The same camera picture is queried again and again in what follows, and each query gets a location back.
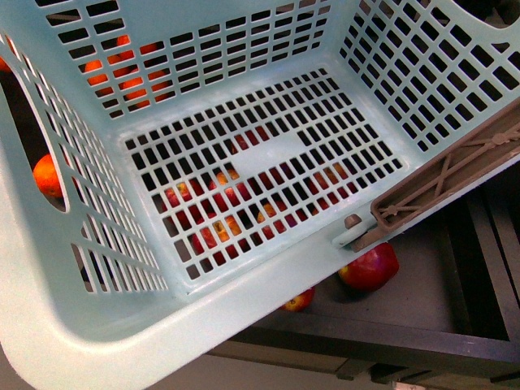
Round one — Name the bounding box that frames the red apple under rim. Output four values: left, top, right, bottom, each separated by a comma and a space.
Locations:
280, 287, 315, 312

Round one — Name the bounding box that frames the light blue plastic basket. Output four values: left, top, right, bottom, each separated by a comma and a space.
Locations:
1, 1, 519, 389

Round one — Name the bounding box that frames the brown basket handle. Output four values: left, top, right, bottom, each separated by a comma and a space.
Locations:
335, 100, 519, 252

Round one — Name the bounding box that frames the red apple beside basket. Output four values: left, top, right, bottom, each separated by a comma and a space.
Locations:
338, 243, 400, 293

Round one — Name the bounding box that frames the orange through handle hole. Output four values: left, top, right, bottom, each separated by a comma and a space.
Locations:
32, 154, 63, 198

